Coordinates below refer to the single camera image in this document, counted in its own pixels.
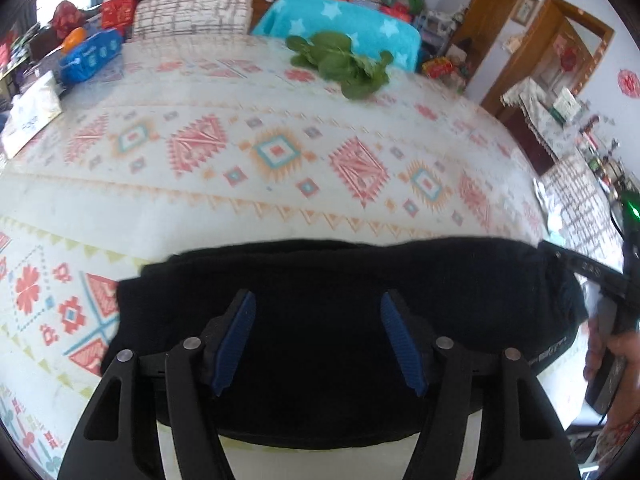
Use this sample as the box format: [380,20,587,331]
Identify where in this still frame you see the black pants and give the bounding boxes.
[105,237,587,450]

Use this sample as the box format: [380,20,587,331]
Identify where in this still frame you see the person's right hand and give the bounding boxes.
[582,318,640,429]

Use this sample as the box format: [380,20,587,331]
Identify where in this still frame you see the plaid covered right chair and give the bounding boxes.
[534,153,623,272]

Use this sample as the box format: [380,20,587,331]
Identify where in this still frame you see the lace covered side cabinet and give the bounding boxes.
[497,77,600,176]

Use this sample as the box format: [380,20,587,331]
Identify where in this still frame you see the patterned tablecloth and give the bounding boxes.
[1,36,547,479]

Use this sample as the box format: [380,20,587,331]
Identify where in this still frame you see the turquoise star covered chair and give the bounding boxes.
[252,0,421,72]

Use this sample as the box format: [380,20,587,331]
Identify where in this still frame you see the blue tissue pack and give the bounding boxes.
[60,28,122,86]

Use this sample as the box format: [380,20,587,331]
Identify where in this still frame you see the green leafy vegetable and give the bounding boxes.
[285,32,394,101]

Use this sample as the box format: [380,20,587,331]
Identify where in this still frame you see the orange fruit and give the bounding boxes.
[62,27,87,54]

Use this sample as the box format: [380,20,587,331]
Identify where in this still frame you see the grey plaid covered chair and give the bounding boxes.
[131,0,253,41]

